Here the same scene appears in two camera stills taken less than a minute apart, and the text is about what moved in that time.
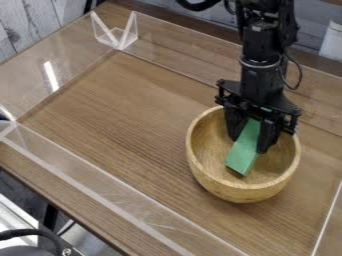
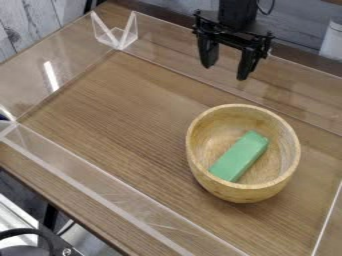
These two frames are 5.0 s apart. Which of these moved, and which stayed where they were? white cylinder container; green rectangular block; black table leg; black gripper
Moved: black gripper; green rectangular block
Stayed: white cylinder container; black table leg
